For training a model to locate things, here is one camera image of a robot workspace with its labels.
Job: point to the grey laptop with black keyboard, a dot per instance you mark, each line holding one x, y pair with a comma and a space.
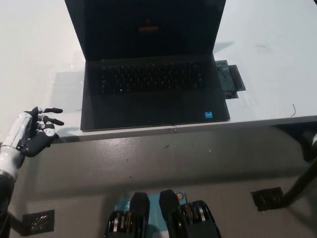
153, 109

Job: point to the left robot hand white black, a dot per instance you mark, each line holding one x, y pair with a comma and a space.
22, 129

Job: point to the right robot hand black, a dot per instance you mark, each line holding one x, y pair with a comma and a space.
310, 148

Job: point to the glossy black tape strip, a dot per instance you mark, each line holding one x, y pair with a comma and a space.
223, 74

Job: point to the black table leg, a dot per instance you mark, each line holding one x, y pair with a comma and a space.
17, 221

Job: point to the curved thin black thread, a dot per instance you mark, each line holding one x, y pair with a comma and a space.
263, 46

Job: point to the black floor tape patch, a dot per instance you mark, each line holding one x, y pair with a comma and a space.
267, 198
39, 221

